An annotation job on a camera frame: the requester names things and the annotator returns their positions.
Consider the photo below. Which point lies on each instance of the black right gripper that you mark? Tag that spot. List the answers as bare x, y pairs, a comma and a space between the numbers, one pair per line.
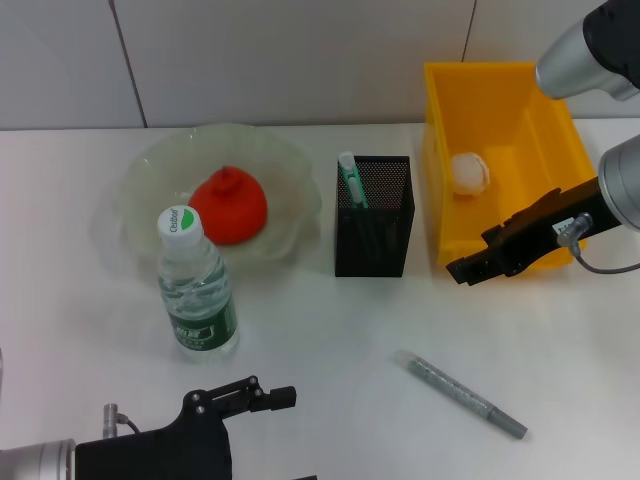
545, 225

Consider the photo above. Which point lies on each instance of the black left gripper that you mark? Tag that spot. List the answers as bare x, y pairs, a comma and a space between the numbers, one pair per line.
150, 455

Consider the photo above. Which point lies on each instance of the white paper ball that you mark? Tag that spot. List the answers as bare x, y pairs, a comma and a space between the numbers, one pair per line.
470, 175

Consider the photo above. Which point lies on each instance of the grey marker pen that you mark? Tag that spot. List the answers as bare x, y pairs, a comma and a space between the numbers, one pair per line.
460, 392

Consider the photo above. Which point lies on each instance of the clear water bottle green label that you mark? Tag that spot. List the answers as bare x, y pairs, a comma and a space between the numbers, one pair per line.
197, 290

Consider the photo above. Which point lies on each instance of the red-orange toy orange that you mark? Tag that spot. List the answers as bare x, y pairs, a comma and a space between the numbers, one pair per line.
235, 210

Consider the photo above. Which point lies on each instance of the black mesh pen holder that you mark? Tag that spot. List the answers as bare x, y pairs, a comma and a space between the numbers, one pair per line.
372, 250

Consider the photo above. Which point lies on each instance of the pale green glass fruit plate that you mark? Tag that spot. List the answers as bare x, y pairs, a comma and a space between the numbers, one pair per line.
290, 200

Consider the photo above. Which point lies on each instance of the yellow plastic bin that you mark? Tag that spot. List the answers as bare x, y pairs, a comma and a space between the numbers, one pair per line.
510, 150

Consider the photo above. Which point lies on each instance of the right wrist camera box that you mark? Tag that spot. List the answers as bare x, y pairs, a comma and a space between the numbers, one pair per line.
580, 55

